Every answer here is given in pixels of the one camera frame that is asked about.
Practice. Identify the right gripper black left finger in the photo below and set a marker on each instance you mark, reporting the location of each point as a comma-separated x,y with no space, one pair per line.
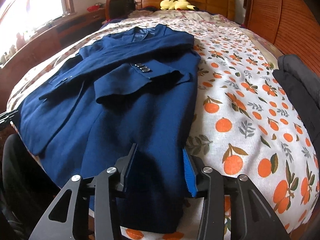
67,216

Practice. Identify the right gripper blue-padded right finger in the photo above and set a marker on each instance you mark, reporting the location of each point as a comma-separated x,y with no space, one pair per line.
233,203

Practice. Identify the navy blue coat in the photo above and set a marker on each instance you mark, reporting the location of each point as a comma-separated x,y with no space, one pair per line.
135,87

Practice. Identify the orange print bed sheet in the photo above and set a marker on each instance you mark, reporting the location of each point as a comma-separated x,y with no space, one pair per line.
243,120

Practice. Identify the long wooden desk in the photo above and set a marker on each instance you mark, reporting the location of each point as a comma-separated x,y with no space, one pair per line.
44,46

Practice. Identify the wooden wardrobe with louvred doors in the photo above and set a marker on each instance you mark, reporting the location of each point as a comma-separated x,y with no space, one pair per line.
287,24

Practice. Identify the red bowl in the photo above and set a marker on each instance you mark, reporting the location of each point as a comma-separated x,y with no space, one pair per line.
93,8

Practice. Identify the floral quilt near headboard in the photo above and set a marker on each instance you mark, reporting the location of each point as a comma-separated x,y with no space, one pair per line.
198,16

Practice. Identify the yellow plush toy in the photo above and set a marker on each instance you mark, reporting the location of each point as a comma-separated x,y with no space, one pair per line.
177,5

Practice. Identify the window with wooden frame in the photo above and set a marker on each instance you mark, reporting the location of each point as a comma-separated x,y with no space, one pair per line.
22,19

